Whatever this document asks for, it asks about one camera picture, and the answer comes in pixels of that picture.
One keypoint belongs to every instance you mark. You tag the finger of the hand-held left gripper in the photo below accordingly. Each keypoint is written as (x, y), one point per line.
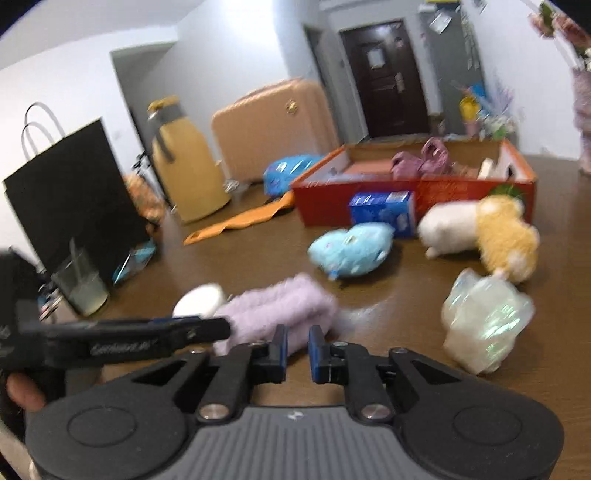
(203, 330)
(178, 319)

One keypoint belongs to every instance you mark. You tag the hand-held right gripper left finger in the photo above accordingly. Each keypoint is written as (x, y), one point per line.
(282, 344)

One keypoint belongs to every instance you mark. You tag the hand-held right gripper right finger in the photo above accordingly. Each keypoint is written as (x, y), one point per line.
(316, 348)

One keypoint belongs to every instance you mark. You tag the white round puff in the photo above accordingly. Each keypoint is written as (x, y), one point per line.
(198, 300)

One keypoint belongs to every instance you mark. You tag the purple fuzzy cloth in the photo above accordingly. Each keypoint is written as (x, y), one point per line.
(277, 304)

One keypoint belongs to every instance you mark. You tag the blue plush toy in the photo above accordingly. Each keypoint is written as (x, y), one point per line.
(351, 249)

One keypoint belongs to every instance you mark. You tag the orange cardboard box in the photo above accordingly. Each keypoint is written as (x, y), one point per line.
(332, 203)

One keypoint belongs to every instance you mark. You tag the clear plastic soft toy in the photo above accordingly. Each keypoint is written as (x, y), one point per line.
(485, 323)

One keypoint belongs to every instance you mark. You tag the white plush toy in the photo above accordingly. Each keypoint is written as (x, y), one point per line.
(448, 228)

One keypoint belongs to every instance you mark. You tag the pink satin scrunchie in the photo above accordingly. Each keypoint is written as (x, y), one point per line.
(435, 157)
(406, 166)

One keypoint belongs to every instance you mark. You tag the yellow plush toy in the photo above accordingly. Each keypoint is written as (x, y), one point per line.
(508, 240)

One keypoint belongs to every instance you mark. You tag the person's left hand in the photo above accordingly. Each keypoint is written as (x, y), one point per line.
(25, 392)

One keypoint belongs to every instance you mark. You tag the clear drinking glass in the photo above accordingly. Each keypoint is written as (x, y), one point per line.
(85, 295)

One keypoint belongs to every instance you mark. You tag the blue plastic wrapper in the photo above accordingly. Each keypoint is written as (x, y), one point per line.
(134, 263)

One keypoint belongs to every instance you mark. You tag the clear straw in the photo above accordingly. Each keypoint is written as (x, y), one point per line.
(76, 258)

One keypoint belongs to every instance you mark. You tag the orange patterned bag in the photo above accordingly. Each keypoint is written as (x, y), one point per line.
(145, 198)

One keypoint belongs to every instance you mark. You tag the yellow thermos jug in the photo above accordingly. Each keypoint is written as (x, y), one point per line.
(189, 184)

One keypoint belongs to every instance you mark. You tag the small blue carton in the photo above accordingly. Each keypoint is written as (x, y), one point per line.
(378, 210)

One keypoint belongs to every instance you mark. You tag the black paper bag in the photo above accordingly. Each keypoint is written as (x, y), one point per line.
(78, 194)

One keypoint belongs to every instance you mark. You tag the blue wet wipes pack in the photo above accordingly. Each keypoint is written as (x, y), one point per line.
(288, 173)

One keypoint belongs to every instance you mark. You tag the pink ribbed suitcase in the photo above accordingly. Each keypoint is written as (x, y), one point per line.
(272, 129)

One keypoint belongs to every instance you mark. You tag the dark brown door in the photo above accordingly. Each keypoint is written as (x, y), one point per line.
(383, 101)

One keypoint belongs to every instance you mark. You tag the white door notice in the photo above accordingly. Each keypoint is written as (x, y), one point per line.
(376, 57)

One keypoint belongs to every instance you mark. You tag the grey fridge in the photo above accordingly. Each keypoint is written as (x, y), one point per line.
(450, 69)

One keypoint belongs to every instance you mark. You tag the purple flower decoration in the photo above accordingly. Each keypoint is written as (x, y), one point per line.
(498, 97)

